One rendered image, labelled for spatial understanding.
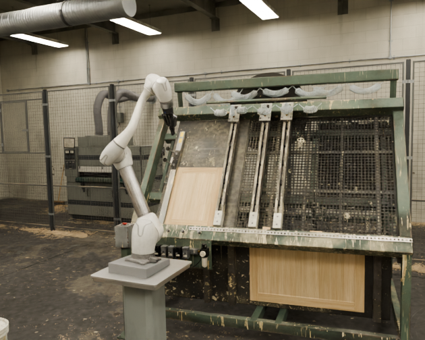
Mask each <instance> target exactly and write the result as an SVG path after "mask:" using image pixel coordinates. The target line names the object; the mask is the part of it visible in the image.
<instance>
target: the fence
mask: <svg viewBox="0 0 425 340"><path fill-rule="evenodd" d="M180 134H181V132H180V133H179V139H180V138H182V141H181V143H179V139H178V142H177V147H176V150H180V154H179V158H178V162H177V167H176V169H171V171H170V174H169V180H168V183H167V188H166V191H165V196H164V199H163V204H162V207H161V212H160V216H159V221H160V222H161V224H165V218H166V215H167V210H168V207H169V201H170V198H171V193H172V189H173V184H174V181H175V176H176V173H177V168H178V167H179V162H180V158H181V153H182V150H183V145H184V142H185V138H186V132H183V137H180Z"/></svg>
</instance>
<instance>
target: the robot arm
mask: <svg viewBox="0 0 425 340"><path fill-rule="evenodd" d="M155 95H156V96H157V98H158V99H159V102H160V106H161V108H162V110H163V113H162V114H161V116H162V117H163V119H164V122H165V124H166V126H169V130H170V131H171V135H172V136H173V135H174V134H175V126H176V125H177V115H174V112H173V101H172V91H171V86H170V83H169V81H168V79H166V78H165V77H160V76H158V75H156V74H149V75H147V77H146V79H145V84H144V90H143V92H142V94H141V95H140V98H139V99H138V102H137V104H136V107H135V109H134V112H133V115H132V118H131V120H130V122H129V124H128V126H127V127H126V128H125V130H124V131H122V133H120V135H118V136H117V137H116V138H114V139H113V140H112V141H111V142H110V143H109V144H108V145H107V146H106V148H105V149H104V151H102V153H101V156H100V162H101V163H102V164H103V165H104V166H109V165H112V164H113V165H114V166H115V168H116V169H117V170H119V172H120V175H121V178H122V180H123V182H124V185H125V188H126V190H127V192H128V195H129V197H130V200H131V201H132V204H133V207H134V210H135V211H136V214H137V217H138V218H137V220H136V222H135V224H134V226H133V229H132V256H131V257H129V258H125V261H127V262H133V263H136V264H140V265H146V264H149V263H152V262H155V263H157V262H158V261H160V260H161V258H159V257H156V256H155V255H154V249H155V246H156V243H157V242H158V241H159V240H160V239H161V238H162V236H163V232H164V229H163V225H162V224H161V222H160V221H159V220H158V218H157V216H156V215H155V214H154V213H153V212H150V209H149V207H148V204H147V202H146V199H145V197H144V194H143V192H142V189H141V187H140V184H139V182H138V179H137V177H136V174H135V172H134V169H133V167H132V165H133V160H132V153H131V150H130V149H129V148H128V147H127V145H128V142H129V141H130V139H131V138H132V136H133V135H134V133H135V131H136V129H137V127H138V124H139V122H140V118H141V115H142V112H143V109H144V106H145V103H146V101H147V100H148V98H149V97H151V96H155ZM173 118H174V119H173Z"/></svg>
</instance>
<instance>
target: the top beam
mask: <svg viewBox="0 0 425 340"><path fill-rule="evenodd" d="M321 103H322V104H321ZM296 104H297V105H296ZM299 104H300V105H301V106H303V107H304V108H305V106H313V105H314V106H316V107H317V106H319V104H321V105H320V106H319V107H318V108H317V111H316V112H315V113H314V112H313V113H305V112H304V111H303V108H302V107H301V106H300V105H299ZM273 105H275V106H274V107H273V108H272V110H271V118H281V110H280V108H278V107H282V103H273V104H272V106H273ZM276 105H277V106H278V107H277V106H276ZM295 105H296V106H295ZM230 106H231V105H215V106H200V107H173V112H174V115H177V121H200V120H221V119H229V112H230V109H229V108H230ZM251 106H252V107H251ZM253 106H255V107H256V108H257V109H259V108H261V104H246V105H241V107H245V108H249V107H250V108H249V109H248V112H247V113H245V114H239V119H259V117H260V115H259V114H257V110H256V109H255V108H254V107H253ZM293 106H295V107H294V108H293V116H292V117H324V116H345V115H386V114H392V111H396V110H404V98H403V97H399V98H369V99H353V100H338V101H308V102H293ZM211 108H212V109H213V110H214V111H216V109H219V110H221V109H224V110H226V111H227V114H226V115H225V116H223V117H221V116H220V117H217V116H216V115H214V111H213V110H212V109H211ZM162 113H163V110H162V108H160V109H159V113H158V117H159V119H163V117H162V116H161V114H162Z"/></svg>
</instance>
